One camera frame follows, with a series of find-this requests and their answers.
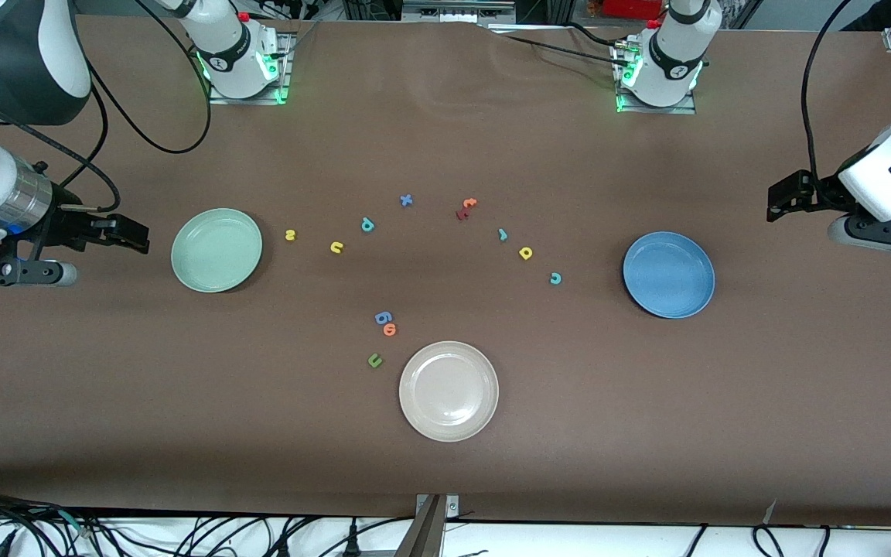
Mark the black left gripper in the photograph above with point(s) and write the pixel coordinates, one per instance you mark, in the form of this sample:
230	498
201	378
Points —
818	193

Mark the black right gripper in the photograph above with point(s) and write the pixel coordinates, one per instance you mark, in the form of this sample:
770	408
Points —
68	225

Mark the teal letter p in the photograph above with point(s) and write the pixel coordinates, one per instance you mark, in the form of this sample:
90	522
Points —
367	225

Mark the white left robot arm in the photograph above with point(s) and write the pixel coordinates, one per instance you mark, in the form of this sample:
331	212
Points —
674	62

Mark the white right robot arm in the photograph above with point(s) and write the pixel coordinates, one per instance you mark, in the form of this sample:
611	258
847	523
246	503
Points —
20	62

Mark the green plate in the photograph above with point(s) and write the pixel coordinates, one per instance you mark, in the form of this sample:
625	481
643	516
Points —
216	250

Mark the blue plate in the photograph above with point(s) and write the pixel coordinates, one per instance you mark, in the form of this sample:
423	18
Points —
668	275

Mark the red box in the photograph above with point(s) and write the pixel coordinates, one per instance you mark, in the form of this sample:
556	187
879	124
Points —
631	8

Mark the blue letter g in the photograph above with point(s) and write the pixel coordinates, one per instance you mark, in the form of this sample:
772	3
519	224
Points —
383	317

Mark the green letter u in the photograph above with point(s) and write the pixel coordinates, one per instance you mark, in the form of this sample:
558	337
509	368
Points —
374	360

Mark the brown table cover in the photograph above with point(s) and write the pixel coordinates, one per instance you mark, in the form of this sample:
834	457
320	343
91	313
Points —
445	139

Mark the beige plate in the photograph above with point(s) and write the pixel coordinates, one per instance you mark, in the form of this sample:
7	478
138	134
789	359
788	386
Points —
448	391

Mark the black power plug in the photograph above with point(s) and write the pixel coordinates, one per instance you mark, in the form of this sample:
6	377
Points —
351	541

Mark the grey equipment box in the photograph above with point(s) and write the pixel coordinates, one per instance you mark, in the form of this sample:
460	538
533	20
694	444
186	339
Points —
453	11

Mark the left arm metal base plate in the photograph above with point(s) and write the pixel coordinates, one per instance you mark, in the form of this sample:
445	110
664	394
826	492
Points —
685	110

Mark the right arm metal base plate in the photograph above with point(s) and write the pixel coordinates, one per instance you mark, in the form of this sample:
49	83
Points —
286	77

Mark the aluminium frame bracket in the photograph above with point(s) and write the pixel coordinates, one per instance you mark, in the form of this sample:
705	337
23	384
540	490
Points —
434	514

